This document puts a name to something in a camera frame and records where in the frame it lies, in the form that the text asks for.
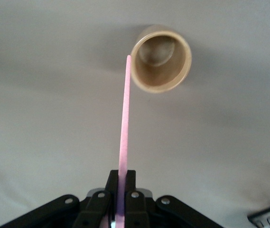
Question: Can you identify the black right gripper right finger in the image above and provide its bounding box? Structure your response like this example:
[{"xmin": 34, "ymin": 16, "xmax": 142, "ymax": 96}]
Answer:
[{"xmin": 124, "ymin": 170, "xmax": 150, "ymax": 228}]

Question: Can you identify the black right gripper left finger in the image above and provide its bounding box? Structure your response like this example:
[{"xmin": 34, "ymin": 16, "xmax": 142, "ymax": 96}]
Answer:
[{"xmin": 76, "ymin": 170, "xmax": 121, "ymax": 228}]

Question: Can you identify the pink chopstick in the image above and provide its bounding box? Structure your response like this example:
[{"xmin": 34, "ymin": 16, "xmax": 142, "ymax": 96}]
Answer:
[{"xmin": 114, "ymin": 54, "xmax": 133, "ymax": 228}]

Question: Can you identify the brown wooden cup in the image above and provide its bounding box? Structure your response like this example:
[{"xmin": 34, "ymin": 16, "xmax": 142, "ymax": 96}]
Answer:
[{"xmin": 130, "ymin": 24, "xmax": 193, "ymax": 94}]

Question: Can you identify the grey device at corner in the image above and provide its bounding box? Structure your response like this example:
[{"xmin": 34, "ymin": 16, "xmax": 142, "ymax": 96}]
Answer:
[{"xmin": 247, "ymin": 202, "xmax": 270, "ymax": 228}]

